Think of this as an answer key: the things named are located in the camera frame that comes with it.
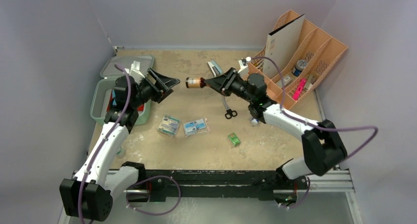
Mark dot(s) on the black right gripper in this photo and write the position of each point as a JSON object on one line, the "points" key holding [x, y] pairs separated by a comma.
{"points": [[228, 80]]}

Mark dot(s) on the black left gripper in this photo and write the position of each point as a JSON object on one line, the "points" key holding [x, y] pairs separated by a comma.
{"points": [[161, 88]]}

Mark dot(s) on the brown bottle orange cap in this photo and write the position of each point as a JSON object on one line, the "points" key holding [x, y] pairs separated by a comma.
{"points": [[195, 82]]}

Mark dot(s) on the green white mask packet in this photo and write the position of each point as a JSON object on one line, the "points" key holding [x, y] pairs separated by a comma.
{"points": [[169, 125]]}

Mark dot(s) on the red first aid pouch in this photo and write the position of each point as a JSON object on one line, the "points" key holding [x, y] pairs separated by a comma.
{"points": [[141, 108]]}

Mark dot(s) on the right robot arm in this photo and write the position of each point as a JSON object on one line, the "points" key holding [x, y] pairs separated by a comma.
{"points": [[321, 143]]}

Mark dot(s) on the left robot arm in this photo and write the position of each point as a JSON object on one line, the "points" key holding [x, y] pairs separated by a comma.
{"points": [[89, 194]]}

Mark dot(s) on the green small medicine box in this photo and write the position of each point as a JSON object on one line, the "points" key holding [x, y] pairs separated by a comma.
{"points": [[234, 140]]}

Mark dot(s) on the white blue bandage roll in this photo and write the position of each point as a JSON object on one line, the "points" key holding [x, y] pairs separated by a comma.
{"points": [[254, 122]]}

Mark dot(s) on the clear zip bag of pads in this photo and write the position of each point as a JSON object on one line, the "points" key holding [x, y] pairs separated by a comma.
{"points": [[196, 126]]}

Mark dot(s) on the mint green storage case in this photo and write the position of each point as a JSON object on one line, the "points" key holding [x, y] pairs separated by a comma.
{"points": [[104, 90]]}

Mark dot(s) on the grey box in organizer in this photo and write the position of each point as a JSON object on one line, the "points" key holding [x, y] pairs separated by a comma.
{"points": [[285, 81]]}

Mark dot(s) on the white folder in organizer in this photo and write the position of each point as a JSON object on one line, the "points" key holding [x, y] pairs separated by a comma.
{"points": [[282, 43]]}

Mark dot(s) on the pink marker in organizer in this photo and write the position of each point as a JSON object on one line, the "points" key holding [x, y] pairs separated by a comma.
{"points": [[299, 89]]}

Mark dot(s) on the pink desk organizer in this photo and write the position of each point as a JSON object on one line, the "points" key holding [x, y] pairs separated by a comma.
{"points": [[297, 57]]}

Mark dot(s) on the black handled medical scissors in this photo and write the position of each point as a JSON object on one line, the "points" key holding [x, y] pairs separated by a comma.
{"points": [[229, 112]]}

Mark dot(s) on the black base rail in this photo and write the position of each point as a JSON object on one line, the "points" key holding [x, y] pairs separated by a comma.
{"points": [[264, 185]]}

